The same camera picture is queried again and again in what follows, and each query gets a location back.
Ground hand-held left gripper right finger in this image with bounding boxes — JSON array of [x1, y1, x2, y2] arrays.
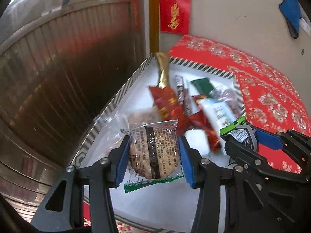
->
[[178, 136, 265, 233]]

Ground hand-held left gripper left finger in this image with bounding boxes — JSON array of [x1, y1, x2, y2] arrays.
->
[[30, 135, 130, 233]]

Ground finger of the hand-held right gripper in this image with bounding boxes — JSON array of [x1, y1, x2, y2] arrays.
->
[[255, 127, 311, 173], [224, 136, 309, 183]]

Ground black green-edged snack packet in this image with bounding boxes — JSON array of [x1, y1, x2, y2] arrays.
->
[[219, 115, 258, 148]]

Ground small white snack packet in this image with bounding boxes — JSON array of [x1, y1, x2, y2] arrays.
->
[[185, 129, 212, 157]]

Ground clear biscuit packet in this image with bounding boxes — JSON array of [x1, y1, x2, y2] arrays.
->
[[121, 119, 184, 195]]

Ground dark red snack packet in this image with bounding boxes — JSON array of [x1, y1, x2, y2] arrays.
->
[[188, 95, 221, 152]]

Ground white blue snack packet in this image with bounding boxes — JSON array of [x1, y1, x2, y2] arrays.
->
[[198, 97, 237, 131]]

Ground striped cardboard box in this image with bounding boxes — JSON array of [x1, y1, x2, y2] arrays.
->
[[70, 53, 247, 233]]

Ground red gold-print snack packet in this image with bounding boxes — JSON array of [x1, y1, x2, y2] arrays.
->
[[149, 85, 189, 136]]

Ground clear bag of red dates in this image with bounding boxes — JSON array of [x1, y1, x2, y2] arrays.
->
[[209, 85, 245, 117]]

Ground dark brown chocolate bar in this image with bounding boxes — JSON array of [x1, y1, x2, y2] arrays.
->
[[175, 75, 195, 117]]

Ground dark green snack packet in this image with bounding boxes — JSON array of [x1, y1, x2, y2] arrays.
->
[[190, 78, 215, 95]]

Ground gold foil snack packet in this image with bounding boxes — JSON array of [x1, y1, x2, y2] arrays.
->
[[155, 51, 170, 89]]

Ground clear pastry bag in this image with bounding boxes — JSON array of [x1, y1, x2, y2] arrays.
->
[[95, 110, 158, 136]]

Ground red floral tablecloth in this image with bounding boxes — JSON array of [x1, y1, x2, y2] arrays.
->
[[83, 34, 309, 233]]

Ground brown ribbed door panel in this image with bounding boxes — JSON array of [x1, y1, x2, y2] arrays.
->
[[0, 0, 146, 224]]

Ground blue cloth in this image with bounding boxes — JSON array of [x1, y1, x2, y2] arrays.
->
[[279, 0, 304, 39]]

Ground golden wooden door frame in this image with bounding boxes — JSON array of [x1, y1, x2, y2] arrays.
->
[[149, 0, 161, 54]]

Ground red gold wall poster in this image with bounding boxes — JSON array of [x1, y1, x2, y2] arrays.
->
[[159, 0, 192, 36]]

